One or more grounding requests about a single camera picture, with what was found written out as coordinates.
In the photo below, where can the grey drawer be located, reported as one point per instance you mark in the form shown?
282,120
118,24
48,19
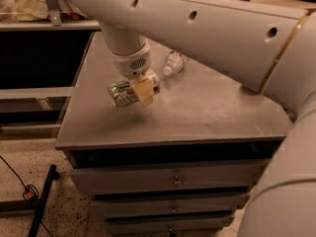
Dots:
151,178
166,224
170,205

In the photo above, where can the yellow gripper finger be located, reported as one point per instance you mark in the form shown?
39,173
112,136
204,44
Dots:
143,89

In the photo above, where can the middle grey drawer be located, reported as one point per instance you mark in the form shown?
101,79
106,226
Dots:
170,205

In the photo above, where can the top grey drawer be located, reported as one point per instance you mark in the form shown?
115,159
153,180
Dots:
151,178

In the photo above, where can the grey drawer cabinet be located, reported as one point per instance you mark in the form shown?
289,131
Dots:
198,116

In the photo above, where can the bottom grey drawer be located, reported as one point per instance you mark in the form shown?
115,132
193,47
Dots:
166,224

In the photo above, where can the black metal floor stand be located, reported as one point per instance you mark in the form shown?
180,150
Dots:
32,201

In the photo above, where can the grey low bench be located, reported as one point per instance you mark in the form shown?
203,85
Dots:
34,99

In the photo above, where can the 7up soda can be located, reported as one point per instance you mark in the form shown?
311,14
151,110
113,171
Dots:
122,94

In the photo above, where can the white cloth bag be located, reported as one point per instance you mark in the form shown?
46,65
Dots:
36,10

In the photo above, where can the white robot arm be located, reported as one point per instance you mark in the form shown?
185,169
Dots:
270,50

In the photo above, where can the clear plastic water bottle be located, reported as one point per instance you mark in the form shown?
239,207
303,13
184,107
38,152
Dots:
175,63

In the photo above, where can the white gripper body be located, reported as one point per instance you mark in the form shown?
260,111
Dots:
134,66

